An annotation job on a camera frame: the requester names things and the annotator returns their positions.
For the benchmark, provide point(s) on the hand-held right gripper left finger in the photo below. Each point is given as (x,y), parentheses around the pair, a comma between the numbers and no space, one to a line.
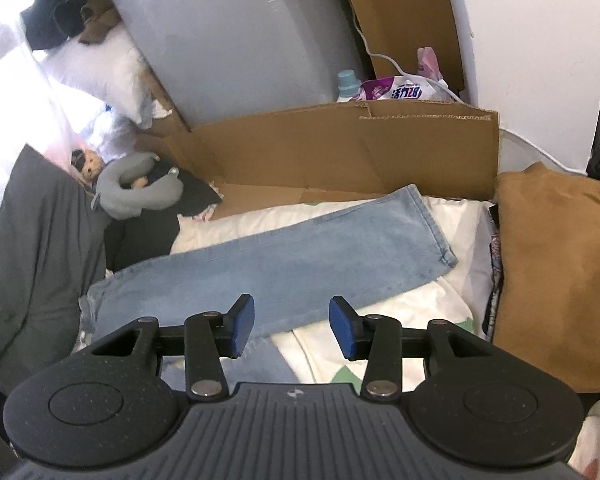
(243,322)

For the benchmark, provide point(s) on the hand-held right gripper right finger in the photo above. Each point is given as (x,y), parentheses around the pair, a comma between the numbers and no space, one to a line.
(341,327)

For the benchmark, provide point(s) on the blue jeans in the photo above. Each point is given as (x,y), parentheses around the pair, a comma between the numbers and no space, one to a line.
(290,265)

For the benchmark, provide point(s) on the black clothes heap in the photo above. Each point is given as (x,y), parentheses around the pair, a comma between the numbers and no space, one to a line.
(50,25)

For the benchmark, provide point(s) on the white printed bed sheet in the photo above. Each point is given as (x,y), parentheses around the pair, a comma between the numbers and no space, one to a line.
(420,310)

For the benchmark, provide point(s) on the black clothing pile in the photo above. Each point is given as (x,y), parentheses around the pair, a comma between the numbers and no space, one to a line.
(145,235)

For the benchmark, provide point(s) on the grey neck pillow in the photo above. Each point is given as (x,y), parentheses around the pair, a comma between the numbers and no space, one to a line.
(120,195)

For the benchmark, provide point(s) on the brown cardboard sheet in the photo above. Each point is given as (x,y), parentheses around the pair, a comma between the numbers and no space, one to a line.
(340,145)

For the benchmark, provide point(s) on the grey quilt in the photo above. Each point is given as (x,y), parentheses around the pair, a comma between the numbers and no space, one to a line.
(35,250)

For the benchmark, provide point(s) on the teddy bear toy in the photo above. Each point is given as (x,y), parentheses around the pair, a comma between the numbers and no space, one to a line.
(87,165)

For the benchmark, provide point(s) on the brown folded garment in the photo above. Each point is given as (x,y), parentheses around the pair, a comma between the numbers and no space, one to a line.
(560,270)

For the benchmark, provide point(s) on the clear plastic bags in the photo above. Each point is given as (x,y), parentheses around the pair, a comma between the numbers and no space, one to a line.
(110,130)

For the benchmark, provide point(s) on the light blue detergent bottle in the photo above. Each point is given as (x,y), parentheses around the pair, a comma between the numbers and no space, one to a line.
(349,85)

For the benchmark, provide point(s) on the purple white packet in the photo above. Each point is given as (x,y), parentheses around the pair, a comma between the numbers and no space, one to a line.
(405,89)

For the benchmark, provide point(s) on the pink packet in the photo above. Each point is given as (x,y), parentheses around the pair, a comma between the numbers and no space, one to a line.
(427,62)

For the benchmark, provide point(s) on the white pillow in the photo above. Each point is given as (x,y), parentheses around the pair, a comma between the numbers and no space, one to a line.
(105,75)

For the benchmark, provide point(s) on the upright cardboard sheet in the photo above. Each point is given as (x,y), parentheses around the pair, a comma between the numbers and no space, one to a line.
(410,15)

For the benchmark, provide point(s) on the brown plush cloth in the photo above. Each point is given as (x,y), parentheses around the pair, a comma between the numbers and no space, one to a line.
(97,22)

